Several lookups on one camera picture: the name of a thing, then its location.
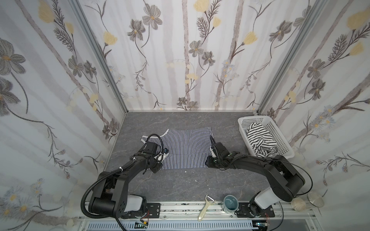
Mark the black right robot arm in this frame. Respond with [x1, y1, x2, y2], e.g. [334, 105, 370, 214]
[206, 140, 305, 218]

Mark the black corrugated cable conduit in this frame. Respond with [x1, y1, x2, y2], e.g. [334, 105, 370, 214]
[80, 168, 122, 219]

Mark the clear jar with metal lid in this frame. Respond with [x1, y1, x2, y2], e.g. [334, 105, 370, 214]
[290, 191, 325, 212]

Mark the blue white striped tank top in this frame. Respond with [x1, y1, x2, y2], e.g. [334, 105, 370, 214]
[149, 127, 213, 170]

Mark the cream vegetable peeler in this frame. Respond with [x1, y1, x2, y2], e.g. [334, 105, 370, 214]
[198, 194, 216, 222]

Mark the teal ceramic mug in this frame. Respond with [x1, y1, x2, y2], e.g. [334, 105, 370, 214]
[221, 195, 239, 214]

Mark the white plastic laundry basket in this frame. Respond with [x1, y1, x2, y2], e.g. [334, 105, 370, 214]
[238, 115, 295, 159]

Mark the black white striped tank top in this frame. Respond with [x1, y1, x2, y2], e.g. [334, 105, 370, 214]
[247, 123, 278, 157]

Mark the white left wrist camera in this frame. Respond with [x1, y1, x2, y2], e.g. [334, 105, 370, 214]
[156, 148, 169, 163]

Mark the aluminium mounting rail frame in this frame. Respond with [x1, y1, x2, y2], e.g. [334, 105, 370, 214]
[77, 201, 323, 231]

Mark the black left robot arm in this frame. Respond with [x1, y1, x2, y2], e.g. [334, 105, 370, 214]
[81, 141, 169, 218]

